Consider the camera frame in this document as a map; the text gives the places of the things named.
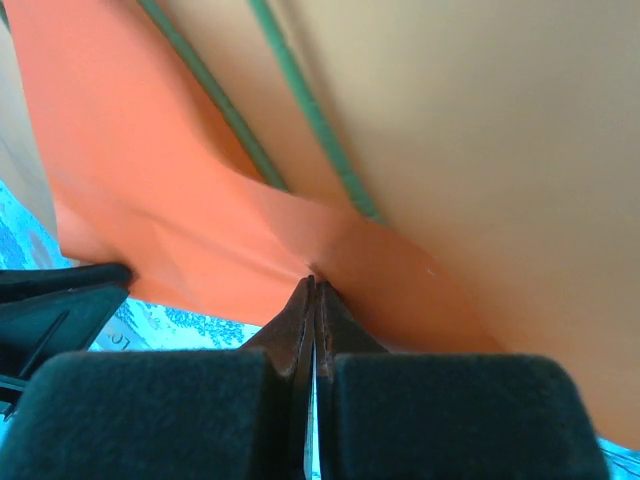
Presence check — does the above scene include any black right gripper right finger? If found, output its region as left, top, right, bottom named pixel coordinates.
left=316, top=280, right=615, bottom=480

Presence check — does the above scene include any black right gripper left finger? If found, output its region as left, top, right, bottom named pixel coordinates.
left=0, top=274, right=317, bottom=480

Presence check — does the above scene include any cream ribbon with gold print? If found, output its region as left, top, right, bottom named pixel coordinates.
left=92, top=304, right=151, bottom=354

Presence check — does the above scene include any orange wrapping paper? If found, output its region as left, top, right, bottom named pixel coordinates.
left=4, top=0, right=640, bottom=451

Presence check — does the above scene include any cream fake flower stem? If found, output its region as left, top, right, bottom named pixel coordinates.
left=135, top=0, right=290, bottom=194

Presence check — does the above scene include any floral patterned tablecloth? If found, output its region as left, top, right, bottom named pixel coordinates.
left=0, top=179, right=640, bottom=480

